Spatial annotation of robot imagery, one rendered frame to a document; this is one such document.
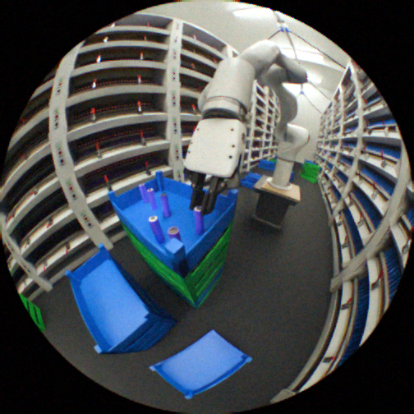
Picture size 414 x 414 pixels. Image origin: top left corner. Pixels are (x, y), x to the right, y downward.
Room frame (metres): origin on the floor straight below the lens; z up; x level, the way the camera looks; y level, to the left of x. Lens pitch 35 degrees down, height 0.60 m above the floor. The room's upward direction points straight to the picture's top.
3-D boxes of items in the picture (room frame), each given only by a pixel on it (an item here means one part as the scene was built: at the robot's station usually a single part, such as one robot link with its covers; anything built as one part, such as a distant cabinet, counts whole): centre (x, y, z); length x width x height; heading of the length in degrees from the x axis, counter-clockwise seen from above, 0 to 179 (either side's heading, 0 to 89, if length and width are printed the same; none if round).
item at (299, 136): (0.70, -0.55, 0.60); 0.19 x 0.12 x 0.24; 43
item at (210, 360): (-0.19, 0.02, 0.04); 0.30 x 0.20 x 0.08; 133
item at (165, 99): (0.94, 0.29, 0.88); 0.20 x 0.09 x 1.75; 49
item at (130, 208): (0.24, 0.11, 0.44); 0.30 x 0.20 x 0.08; 56
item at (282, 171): (0.73, -0.52, 0.39); 0.19 x 0.19 x 0.18
